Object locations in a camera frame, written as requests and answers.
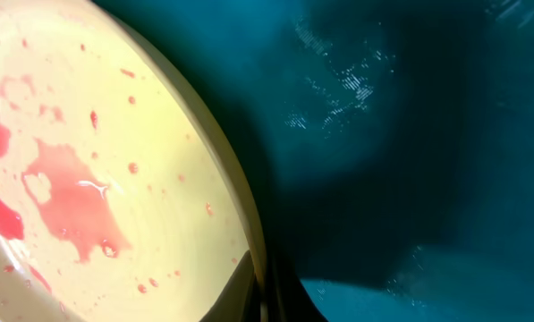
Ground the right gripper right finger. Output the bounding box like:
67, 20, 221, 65
266, 254, 326, 322

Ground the teal plastic serving tray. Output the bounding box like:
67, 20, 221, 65
89, 1, 534, 321

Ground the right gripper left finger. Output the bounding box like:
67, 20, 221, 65
201, 251, 255, 322

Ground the yellow green plate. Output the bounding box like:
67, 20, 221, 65
0, 0, 266, 322

